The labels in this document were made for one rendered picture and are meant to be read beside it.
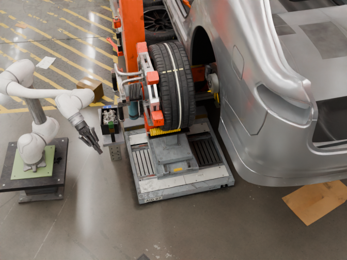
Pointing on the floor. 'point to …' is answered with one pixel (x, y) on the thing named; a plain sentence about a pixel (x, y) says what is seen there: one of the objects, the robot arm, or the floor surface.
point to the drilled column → (114, 150)
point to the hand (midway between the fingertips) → (98, 149)
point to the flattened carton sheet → (316, 200)
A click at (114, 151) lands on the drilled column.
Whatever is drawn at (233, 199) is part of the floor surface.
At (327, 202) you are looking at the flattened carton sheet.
